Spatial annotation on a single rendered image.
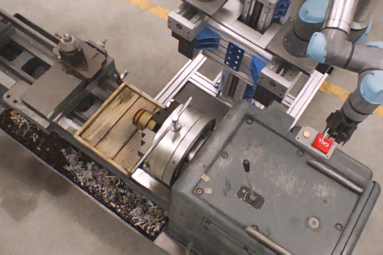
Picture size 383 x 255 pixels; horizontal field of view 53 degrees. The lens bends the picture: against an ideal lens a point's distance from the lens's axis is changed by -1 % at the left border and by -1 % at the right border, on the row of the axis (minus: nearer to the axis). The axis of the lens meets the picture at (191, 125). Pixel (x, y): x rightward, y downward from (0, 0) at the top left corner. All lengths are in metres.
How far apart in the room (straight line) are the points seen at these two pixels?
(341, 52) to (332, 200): 0.50
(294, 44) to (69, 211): 1.70
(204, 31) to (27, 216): 1.59
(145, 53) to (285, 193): 2.02
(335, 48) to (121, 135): 1.01
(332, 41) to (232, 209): 0.58
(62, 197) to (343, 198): 1.79
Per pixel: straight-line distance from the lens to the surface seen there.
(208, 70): 2.75
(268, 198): 1.29
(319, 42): 1.11
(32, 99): 1.81
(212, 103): 2.61
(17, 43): 2.16
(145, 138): 1.48
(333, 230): 1.34
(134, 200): 1.95
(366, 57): 1.14
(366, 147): 3.05
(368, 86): 1.06
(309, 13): 1.57
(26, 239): 2.63
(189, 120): 1.38
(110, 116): 1.79
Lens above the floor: 2.46
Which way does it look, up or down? 63 degrees down
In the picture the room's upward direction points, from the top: 9 degrees clockwise
